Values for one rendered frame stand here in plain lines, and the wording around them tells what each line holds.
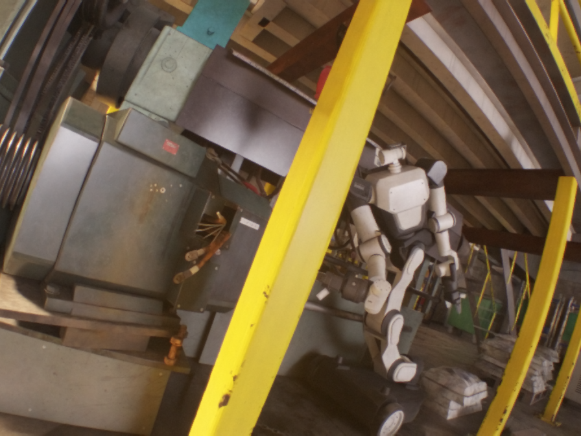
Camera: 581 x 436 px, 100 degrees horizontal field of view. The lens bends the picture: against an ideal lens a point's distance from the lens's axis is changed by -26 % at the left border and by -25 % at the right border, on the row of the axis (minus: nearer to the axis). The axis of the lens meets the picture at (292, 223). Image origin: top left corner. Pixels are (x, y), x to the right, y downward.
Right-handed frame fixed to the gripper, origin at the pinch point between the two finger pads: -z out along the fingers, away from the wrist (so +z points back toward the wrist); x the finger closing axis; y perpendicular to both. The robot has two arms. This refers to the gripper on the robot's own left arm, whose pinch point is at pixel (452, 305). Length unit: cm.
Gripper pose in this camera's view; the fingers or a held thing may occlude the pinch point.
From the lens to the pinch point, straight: 186.7
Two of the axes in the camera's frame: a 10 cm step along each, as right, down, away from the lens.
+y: 9.5, -2.9, 0.9
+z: -2.8, -9.5, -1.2
